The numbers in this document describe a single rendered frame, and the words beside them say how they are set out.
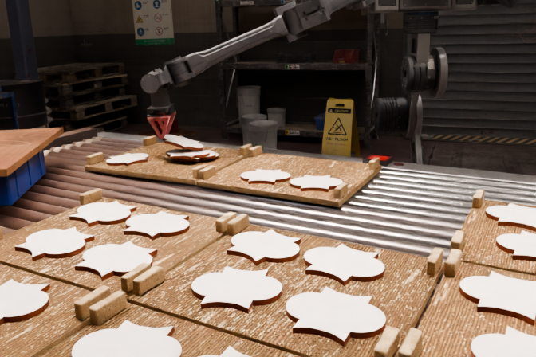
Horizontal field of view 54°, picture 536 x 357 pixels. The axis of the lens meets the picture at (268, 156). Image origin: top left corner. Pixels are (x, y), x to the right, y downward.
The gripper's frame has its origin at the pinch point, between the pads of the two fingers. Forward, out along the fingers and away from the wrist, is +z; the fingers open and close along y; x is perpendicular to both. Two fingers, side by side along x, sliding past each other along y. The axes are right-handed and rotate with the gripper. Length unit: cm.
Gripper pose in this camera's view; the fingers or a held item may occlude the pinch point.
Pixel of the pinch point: (163, 134)
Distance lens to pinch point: 167.8
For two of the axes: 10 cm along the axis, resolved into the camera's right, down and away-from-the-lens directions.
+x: -10.0, 0.2, 0.8
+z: 0.4, 9.6, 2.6
